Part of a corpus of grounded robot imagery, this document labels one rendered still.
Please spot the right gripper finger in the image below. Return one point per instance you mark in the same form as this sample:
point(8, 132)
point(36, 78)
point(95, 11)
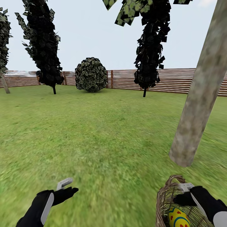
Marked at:
point(175, 201)

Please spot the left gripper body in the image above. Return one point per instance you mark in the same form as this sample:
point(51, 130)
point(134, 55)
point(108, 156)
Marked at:
point(65, 194)

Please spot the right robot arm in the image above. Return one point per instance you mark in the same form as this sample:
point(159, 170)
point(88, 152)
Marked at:
point(214, 210)

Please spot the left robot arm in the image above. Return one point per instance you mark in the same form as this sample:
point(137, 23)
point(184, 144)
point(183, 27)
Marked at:
point(38, 212)

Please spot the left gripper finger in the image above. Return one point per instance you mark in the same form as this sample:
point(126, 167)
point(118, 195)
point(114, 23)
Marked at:
point(74, 190)

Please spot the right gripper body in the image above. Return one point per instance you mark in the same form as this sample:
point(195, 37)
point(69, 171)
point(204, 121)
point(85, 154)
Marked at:
point(183, 200)

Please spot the wicker basket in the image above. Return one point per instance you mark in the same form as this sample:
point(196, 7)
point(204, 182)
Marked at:
point(161, 218)

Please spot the easter egg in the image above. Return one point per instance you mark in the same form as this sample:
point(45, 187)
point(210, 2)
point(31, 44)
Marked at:
point(178, 218)

